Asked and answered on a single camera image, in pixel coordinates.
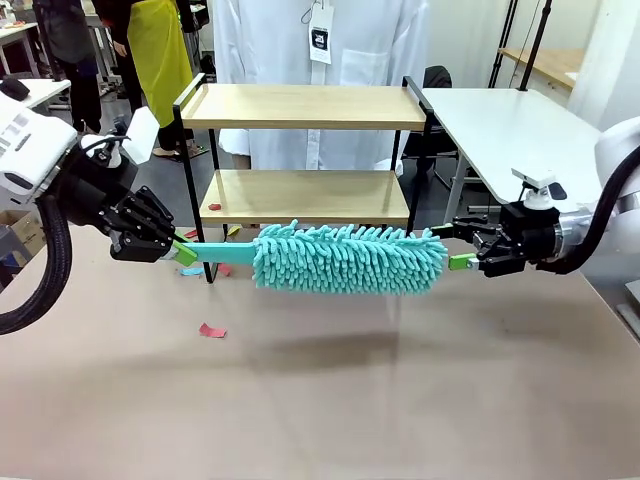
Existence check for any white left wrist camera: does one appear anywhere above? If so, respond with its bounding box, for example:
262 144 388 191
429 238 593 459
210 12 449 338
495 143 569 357
122 107 162 165

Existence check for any white background table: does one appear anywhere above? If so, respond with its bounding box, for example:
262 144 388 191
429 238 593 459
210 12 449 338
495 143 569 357
14 77 72 109

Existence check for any white side table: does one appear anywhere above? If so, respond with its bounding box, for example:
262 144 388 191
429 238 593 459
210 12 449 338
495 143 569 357
422 88 609 231

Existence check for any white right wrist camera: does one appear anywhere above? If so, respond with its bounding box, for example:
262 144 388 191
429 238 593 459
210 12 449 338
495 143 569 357
509 168 566 210

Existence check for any two-tier wooden metal shelf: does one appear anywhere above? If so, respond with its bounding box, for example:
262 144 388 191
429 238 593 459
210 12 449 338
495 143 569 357
172 73 437 284

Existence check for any cardboard box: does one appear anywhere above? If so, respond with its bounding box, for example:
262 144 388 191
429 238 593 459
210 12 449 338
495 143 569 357
0 209 45 254

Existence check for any grey background desk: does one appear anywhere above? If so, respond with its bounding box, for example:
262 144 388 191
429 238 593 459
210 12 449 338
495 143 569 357
0 21 42 76

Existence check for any black office chair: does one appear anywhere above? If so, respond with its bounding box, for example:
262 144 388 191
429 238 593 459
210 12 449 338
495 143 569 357
399 65 481 216

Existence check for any bystander in dark clothes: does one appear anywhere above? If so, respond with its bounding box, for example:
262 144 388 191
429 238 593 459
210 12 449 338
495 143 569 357
32 0 104 135

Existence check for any thin black tripod stand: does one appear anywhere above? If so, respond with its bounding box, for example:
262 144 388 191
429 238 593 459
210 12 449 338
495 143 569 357
487 0 520 89

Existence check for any person in white lab coat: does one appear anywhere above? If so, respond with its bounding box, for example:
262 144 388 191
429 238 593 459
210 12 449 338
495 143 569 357
212 0 431 174

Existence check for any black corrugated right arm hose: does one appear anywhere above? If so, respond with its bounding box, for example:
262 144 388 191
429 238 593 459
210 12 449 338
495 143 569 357
534 147 640 275

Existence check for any wooden background desk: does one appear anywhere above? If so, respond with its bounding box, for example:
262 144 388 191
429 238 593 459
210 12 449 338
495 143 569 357
498 47 586 92

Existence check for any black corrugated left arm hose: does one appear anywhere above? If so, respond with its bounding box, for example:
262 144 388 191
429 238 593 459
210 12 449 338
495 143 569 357
0 192 74 336

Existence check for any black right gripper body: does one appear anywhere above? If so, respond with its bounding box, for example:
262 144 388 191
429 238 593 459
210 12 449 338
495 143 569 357
500 201 561 267

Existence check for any bystander with yellow apron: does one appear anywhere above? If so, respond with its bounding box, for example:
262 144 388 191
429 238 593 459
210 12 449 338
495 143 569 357
93 0 197 157

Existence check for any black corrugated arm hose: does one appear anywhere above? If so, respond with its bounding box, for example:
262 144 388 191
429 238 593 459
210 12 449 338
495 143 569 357
0 192 74 336
534 147 640 275

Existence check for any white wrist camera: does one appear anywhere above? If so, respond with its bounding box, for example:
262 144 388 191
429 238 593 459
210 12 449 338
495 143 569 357
122 107 162 165
509 168 566 210

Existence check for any white hanging badge tag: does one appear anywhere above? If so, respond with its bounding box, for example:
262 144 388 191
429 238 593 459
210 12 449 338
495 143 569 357
308 1 335 64

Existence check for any teal chenille duster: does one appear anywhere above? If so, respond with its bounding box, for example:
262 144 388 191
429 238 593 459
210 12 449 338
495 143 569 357
172 218 449 297

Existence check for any black pole stand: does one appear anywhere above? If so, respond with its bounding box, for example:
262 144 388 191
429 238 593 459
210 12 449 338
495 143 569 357
518 0 554 93

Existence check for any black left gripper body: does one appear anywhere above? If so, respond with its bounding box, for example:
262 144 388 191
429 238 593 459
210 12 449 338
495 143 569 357
62 147 144 236

